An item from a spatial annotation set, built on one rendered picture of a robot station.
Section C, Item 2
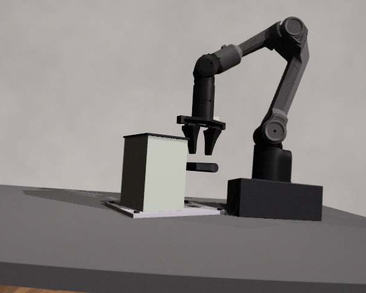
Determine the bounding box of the white flat bolted plate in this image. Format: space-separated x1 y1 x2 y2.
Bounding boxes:
106 200 227 218

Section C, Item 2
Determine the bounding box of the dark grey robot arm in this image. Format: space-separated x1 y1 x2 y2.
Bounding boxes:
193 16 309 183

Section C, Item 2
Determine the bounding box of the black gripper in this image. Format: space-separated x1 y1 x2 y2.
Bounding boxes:
177 101 226 156

